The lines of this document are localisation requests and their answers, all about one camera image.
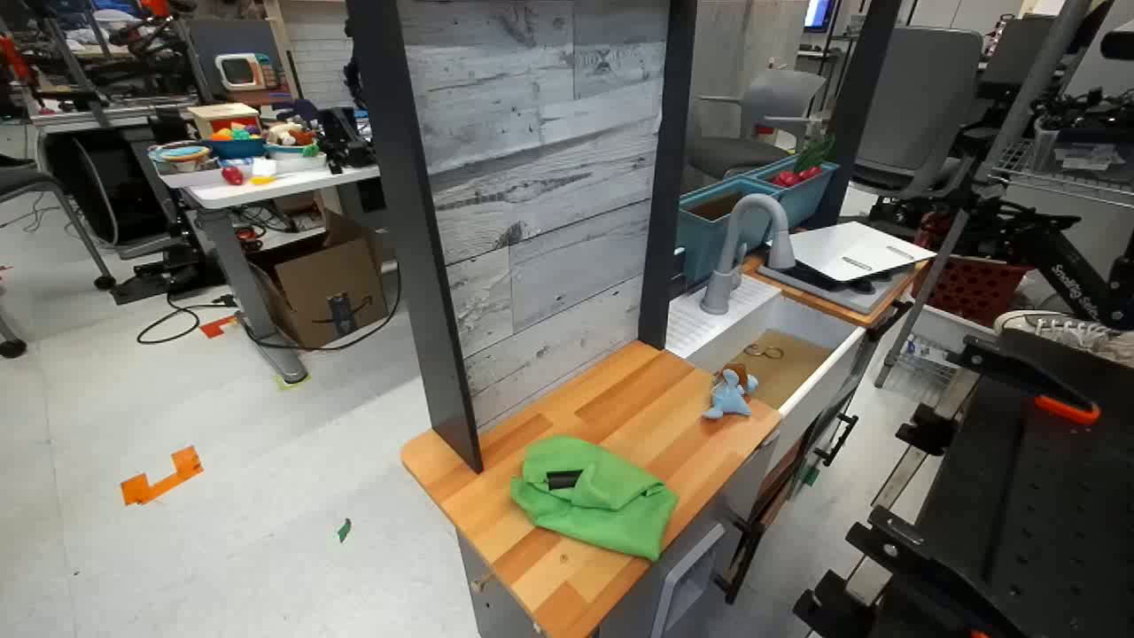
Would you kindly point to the wide black frame post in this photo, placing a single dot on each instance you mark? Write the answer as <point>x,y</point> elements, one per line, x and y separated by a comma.
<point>409,234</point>

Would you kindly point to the blue plastic bin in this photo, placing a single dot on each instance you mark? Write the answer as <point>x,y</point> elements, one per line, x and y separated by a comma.
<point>709,233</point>

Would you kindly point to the blue plush toy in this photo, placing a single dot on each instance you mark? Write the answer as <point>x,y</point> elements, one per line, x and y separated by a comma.
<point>733,393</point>

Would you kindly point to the white office table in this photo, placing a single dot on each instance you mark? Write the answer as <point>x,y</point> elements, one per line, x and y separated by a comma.
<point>277,187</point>

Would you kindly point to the white plastic tray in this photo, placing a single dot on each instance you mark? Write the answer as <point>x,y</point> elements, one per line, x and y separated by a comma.
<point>857,250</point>

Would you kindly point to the red plastic crate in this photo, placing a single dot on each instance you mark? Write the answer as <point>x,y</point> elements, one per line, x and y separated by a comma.
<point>981,289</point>

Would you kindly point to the slim black frame post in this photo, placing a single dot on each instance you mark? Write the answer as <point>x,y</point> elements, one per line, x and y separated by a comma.
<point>663,178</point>

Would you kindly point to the green microfiber cloth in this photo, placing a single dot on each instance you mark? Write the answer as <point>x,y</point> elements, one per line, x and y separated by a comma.
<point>606,513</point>

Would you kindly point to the white sink basin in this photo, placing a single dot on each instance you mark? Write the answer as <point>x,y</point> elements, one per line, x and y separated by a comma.
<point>721,318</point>

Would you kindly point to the gray toy faucet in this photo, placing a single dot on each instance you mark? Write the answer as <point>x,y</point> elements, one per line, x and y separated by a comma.
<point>748,210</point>

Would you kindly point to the gray wood-look backdrop panel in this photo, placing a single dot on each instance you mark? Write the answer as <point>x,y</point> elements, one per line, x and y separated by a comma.
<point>536,178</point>

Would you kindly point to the wooden board under tray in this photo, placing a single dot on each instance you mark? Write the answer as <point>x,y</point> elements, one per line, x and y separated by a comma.
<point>852,307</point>

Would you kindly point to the black metal equipment stand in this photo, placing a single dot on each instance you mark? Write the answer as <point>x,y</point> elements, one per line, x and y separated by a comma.
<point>1039,519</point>

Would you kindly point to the brown cardboard box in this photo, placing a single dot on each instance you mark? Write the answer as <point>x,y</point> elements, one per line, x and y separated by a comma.
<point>322,289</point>

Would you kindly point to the brown cardboard sheet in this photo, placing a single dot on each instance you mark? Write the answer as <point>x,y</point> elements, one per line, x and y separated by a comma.
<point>785,358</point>

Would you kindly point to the red toy ball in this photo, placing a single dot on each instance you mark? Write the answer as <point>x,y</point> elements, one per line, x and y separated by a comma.
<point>236,174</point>

